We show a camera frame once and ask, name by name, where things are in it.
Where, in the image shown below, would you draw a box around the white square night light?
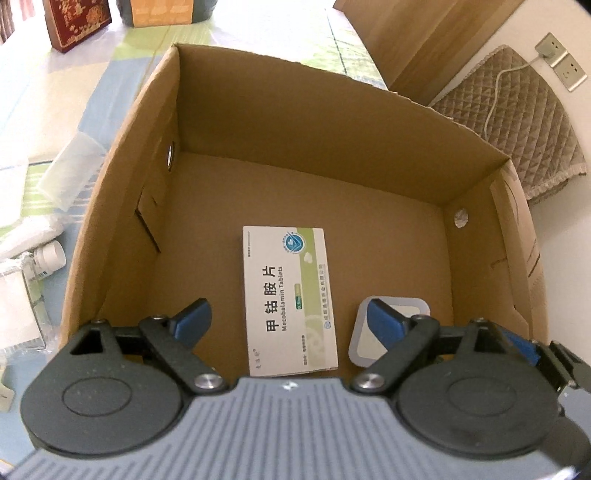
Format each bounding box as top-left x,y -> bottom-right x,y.
349,296 -> 430,367

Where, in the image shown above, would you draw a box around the white mecobalamin medicine box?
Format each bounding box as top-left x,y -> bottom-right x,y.
242,226 -> 339,377

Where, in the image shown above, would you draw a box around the small white pill bottle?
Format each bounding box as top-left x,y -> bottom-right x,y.
32,240 -> 67,279

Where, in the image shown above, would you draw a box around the long plastic item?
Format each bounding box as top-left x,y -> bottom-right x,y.
1,132 -> 108,260

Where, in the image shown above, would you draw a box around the bagged white small parts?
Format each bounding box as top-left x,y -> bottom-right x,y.
1,254 -> 52,357

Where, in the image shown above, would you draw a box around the brown cardboard box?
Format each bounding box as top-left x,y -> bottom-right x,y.
61,45 -> 548,380

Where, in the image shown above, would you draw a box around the brown quilted cover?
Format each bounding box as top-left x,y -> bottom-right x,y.
433,45 -> 588,202

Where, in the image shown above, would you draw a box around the checked plastic tablecloth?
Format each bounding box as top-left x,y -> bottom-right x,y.
0,0 -> 389,462

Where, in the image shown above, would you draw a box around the brown wooden door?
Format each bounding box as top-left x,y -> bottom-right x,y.
334,0 -> 522,105

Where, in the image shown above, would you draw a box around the orange label food bowl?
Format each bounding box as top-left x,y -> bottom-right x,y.
116,0 -> 217,28

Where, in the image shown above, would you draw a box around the dark red gift box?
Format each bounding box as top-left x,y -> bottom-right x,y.
43,0 -> 111,53

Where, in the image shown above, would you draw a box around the white power cable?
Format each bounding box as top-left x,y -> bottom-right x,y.
483,54 -> 548,139

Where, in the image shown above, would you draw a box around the double wall socket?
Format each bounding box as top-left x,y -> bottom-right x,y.
535,32 -> 588,92

